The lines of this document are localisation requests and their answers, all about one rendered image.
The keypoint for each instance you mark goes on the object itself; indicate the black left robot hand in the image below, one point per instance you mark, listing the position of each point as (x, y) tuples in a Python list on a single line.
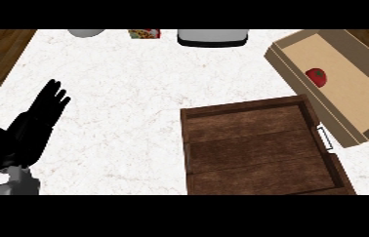
[(32, 127)]

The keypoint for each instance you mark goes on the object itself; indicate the dark brown wooden tray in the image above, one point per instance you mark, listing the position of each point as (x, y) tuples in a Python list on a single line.
[(261, 150)]

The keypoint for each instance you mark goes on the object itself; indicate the red tomato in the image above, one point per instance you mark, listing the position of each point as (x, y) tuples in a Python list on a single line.
[(317, 76)]

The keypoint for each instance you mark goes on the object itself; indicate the tan cardboard box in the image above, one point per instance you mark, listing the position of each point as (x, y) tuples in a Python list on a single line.
[(330, 85)]

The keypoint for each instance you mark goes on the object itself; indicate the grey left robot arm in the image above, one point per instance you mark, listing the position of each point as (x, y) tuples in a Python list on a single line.
[(17, 182)]

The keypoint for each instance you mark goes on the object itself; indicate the grey round bowl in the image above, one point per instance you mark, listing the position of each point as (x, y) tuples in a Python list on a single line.
[(85, 32)]

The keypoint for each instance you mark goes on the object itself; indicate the colourful patterned packet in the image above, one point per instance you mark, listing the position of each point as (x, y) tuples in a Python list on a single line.
[(143, 33)]

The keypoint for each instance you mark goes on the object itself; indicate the brown wooden cabinet edge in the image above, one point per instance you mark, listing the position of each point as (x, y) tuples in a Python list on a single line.
[(12, 49)]

